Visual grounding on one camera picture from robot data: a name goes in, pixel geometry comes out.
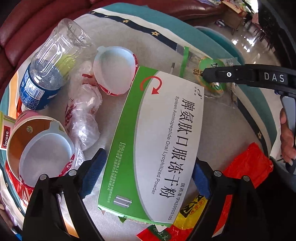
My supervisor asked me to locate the white round plastic lid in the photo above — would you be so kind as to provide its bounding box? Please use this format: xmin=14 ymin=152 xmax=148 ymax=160
xmin=19 ymin=120 xmax=75 ymax=188

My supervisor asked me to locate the red crinkled snack bag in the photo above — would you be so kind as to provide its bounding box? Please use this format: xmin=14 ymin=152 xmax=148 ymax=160
xmin=137 ymin=143 xmax=273 ymax=240

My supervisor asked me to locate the white green medicine box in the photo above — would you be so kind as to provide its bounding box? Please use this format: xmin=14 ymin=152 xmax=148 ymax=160
xmin=98 ymin=66 xmax=204 ymax=226

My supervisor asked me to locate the clear plastic bag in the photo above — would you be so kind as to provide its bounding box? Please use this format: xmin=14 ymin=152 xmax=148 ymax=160
xmin=65 ymin=60 xmax=102 ymax=169

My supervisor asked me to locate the pink paper cup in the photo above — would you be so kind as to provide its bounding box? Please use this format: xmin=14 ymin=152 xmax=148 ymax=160
xmin=6 ymin=110 xmax=67 ymax=182

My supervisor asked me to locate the green pastry clear wrapper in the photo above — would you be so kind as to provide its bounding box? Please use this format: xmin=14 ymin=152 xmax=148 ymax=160
xmin=170 ymin=45 xmax=238 ymax=108

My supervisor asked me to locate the white plastic bowl lid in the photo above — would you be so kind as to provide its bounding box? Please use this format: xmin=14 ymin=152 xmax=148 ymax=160
xmin=93 ymin=46 xmax=138 ymax=96

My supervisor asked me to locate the clear plastic water bottle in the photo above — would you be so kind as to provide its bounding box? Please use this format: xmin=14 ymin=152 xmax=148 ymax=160
xmin=19 ymin=18 xmax=94 ymax=110

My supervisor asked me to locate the red soda can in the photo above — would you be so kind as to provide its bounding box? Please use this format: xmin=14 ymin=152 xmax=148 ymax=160
xmin=5 ymin=161 xmax=33 ymax=209

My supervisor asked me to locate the white supplement jar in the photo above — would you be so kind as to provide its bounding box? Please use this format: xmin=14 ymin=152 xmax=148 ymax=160
xmin=0 ymin=111 xmax=16 ymax=151

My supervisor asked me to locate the teal plastic trash bucket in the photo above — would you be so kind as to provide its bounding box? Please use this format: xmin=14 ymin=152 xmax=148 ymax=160
xmin=195 ymin=26 xmax=245 ymax=65

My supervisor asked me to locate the person right hand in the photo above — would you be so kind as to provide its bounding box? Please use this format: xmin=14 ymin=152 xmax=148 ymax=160
xmin=280 ymin=108 xmax=296 ymax=166

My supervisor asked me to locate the white teal star tablecloth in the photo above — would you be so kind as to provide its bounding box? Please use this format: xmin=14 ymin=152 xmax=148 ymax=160
xmin=1 ymin=1 xmax=277 ymax=240

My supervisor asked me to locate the wooden side table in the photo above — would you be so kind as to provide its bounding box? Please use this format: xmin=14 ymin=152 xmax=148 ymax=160
xmin=221 ymin=1 xmax=247 ymax=35

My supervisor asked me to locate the dark red leather sofa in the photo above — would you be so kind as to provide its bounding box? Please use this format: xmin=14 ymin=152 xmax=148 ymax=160
xmin=1 ymin=1 xmax=226 ymax=93

